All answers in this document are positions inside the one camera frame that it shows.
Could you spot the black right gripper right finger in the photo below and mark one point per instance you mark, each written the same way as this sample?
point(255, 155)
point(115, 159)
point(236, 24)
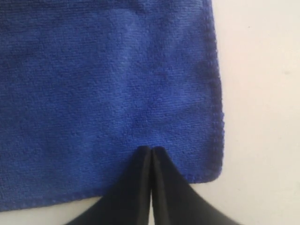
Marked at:
point(174, 202)

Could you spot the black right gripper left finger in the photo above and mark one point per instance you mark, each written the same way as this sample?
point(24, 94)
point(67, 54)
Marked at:
point(127, 202)

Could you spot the blue microfiber towel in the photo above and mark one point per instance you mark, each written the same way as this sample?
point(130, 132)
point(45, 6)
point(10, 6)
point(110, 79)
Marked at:
point(84, 83)

